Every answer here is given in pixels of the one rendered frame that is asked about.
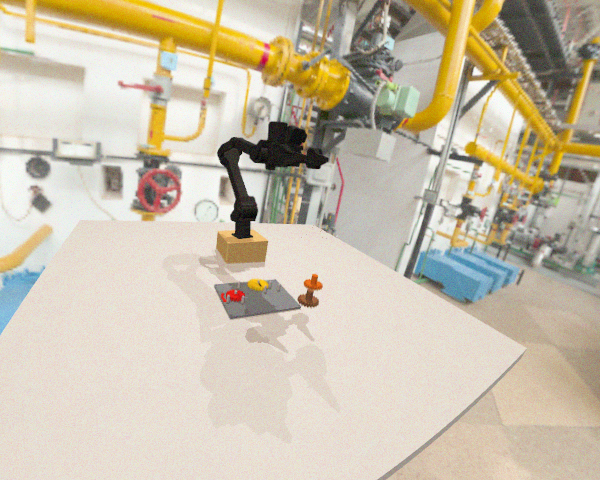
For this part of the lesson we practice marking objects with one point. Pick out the orange gear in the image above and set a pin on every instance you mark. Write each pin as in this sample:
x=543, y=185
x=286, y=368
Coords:
x=313, y=283

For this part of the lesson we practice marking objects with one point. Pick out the red gear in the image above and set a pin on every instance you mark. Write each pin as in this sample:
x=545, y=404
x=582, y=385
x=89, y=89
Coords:
x=235, y=297

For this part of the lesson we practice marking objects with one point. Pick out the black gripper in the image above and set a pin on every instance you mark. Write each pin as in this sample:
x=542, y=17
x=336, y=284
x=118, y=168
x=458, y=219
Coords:
x=280, y=155

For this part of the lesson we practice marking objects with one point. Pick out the yellow gear with black stripe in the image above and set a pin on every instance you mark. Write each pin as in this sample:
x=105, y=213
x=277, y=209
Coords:
x=257, y=286

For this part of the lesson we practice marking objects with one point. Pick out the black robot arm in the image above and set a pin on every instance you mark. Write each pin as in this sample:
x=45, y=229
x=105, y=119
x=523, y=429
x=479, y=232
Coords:
x=245, y=209

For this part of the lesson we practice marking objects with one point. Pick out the brown gear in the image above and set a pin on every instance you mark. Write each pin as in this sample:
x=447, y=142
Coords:
x=308, y=299

